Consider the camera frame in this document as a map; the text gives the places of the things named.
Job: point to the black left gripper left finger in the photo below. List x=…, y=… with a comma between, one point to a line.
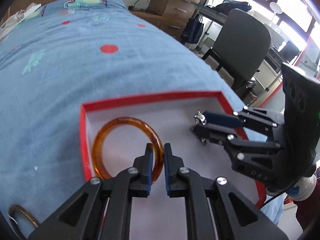
x=100, y=209

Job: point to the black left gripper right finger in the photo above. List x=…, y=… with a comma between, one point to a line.
x=215, y=209

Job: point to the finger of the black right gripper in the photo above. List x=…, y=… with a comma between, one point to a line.
x=232, y=119
x=227, y=137

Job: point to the amber orange bangle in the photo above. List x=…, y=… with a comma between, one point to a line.
x=119, y=140

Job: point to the dark olive bangle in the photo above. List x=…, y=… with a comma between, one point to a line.
x=19, y=210

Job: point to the red jewelry box tray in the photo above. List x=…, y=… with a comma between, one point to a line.
x=171, y=115

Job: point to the blue white gloved hand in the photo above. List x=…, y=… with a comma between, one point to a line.
x=306, y=189

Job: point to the grey office chair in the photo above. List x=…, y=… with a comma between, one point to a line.
x=240, y=47

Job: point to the computer monitor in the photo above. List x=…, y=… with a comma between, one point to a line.
x=289, y=51

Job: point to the dark hanging bag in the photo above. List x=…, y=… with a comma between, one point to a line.
x=193, y=30

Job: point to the dark backpack on desk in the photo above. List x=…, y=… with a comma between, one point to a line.
x=226, y=8

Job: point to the round white desk lamp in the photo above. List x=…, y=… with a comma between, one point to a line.
x=275, y=8

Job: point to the wooden drawer cabinet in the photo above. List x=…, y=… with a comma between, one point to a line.
x=171, y=16

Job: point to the blue patterned bedspread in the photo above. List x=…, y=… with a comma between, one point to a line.
x=70, y=53

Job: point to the white garment on bed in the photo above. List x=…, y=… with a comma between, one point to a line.
x=13, y=21

